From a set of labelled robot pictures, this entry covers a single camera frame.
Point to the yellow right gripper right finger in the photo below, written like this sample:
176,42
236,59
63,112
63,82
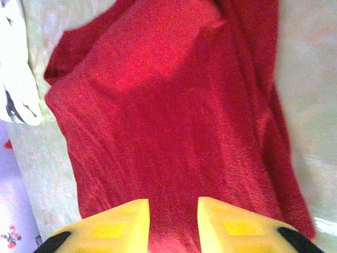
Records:
237,229

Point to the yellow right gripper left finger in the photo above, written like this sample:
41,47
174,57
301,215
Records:
113,232

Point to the red t-shirt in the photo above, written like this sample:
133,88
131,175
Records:
171,118

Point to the white folded t-shirt black print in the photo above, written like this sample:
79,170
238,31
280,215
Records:
15,66

